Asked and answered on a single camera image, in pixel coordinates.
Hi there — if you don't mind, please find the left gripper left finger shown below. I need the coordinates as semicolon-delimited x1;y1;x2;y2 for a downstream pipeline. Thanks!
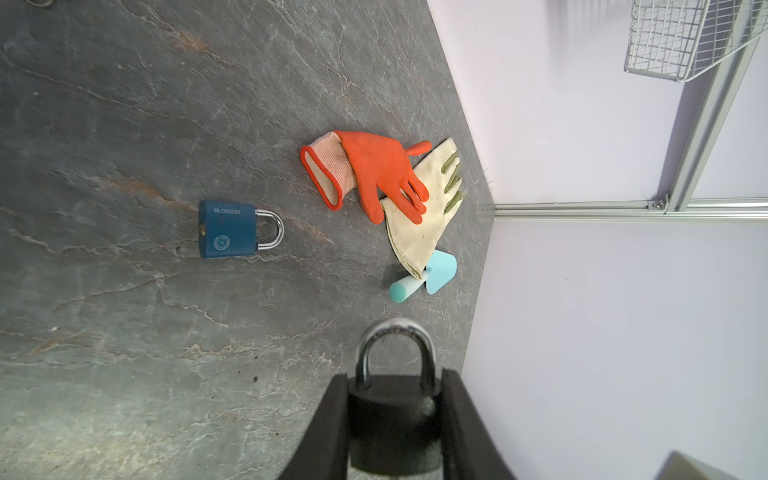
279;374;349;480

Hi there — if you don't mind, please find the teal garden trowel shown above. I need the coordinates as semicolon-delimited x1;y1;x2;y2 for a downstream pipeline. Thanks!
389;250;458;303

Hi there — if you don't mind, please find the blue padlock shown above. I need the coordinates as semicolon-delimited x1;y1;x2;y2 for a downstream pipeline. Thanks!
198;200;285;259

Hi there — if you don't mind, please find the beige cloth glove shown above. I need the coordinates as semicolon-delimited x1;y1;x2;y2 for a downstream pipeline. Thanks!
381;138;463;280

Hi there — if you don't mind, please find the dark padlock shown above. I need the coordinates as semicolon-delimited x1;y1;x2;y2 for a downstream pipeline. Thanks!
348;318;442;477

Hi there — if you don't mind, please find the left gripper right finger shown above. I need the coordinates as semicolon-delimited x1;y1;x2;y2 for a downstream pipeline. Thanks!
440;369;515;480

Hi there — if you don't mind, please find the white wire shelf basket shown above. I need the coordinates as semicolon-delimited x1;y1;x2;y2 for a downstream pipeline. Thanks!
624;0;767;83

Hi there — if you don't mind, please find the red rubber glove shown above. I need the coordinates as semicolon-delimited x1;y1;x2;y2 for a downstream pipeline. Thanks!
299;130;432;225

